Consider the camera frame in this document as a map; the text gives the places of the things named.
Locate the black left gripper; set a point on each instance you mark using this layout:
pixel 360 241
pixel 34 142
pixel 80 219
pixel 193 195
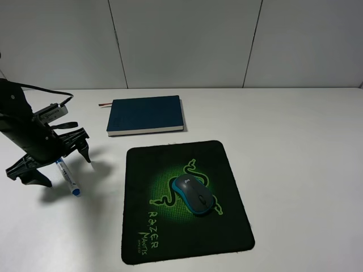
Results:
pixel 42 147

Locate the blue and white marker pen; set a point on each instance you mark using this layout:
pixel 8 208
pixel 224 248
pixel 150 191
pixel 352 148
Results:
pixel 66 173

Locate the black teal computer mouse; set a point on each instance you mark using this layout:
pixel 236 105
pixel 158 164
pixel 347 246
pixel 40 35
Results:
pixel 197 197

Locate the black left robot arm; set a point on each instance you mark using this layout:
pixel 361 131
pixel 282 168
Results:
pixel 14 104

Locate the dark blue notebook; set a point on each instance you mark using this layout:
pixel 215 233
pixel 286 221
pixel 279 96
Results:
pixel 144 115

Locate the black green Razer mouse pad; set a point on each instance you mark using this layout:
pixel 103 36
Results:
pixel 157 224

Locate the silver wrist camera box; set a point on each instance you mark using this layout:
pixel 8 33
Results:
pixel 51 113

